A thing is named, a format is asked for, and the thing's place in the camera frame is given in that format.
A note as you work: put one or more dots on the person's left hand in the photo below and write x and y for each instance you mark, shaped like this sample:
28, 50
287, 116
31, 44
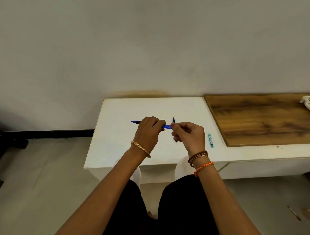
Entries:
145, 134

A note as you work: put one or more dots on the person's right hand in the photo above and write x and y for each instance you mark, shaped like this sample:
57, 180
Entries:
191, 138

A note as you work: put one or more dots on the green lead refill case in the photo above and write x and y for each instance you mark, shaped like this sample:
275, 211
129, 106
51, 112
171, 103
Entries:
210, 141

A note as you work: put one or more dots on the person's left forearm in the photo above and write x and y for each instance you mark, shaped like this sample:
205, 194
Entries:
104, 193

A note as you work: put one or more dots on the person's right forearm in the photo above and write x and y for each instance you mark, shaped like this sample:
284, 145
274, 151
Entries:
225, 201

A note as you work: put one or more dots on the gold bangle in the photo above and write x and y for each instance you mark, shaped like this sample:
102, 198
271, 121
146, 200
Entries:
141, 149

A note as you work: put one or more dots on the white trousers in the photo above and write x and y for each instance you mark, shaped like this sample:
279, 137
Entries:
181, 167

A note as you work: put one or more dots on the black tunic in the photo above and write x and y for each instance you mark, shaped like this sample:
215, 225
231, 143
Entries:
179, 205

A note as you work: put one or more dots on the wooden board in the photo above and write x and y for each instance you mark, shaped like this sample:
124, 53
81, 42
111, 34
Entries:
259, 121

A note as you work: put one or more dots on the black skirting strip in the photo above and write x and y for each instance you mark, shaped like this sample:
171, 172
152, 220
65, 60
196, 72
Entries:
48, 133

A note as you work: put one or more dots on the small wooden stick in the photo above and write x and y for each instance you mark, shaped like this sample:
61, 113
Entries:
294, 213

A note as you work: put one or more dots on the black object on floor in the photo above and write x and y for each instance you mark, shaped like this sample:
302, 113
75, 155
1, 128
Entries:
13, 142

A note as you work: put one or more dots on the brown round floor object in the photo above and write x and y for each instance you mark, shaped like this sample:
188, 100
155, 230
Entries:
307, 213

